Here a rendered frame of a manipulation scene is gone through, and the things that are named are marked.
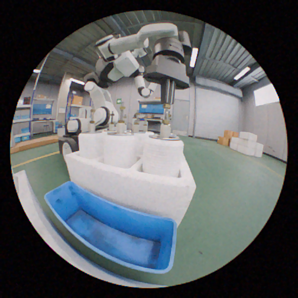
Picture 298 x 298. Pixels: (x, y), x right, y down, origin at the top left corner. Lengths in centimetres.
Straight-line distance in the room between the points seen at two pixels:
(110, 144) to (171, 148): 13
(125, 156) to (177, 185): 13
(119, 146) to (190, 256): 34
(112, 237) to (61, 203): 17
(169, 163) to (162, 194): 6
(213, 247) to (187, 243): 8
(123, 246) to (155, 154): 25
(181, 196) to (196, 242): 18
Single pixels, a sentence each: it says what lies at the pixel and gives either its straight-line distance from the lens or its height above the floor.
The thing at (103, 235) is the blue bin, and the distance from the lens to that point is 30.
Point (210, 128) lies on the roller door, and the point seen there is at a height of 69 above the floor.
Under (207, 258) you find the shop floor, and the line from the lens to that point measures 32.
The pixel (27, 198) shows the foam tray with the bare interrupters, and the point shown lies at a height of 18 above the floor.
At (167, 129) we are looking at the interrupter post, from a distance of 21.
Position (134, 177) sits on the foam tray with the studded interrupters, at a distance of 18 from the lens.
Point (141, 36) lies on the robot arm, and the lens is 36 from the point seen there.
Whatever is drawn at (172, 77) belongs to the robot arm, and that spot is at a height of 40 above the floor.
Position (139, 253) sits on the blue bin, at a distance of 28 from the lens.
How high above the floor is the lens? 27
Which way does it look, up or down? 13 degrees down
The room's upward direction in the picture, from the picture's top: 4 degrees clockwise
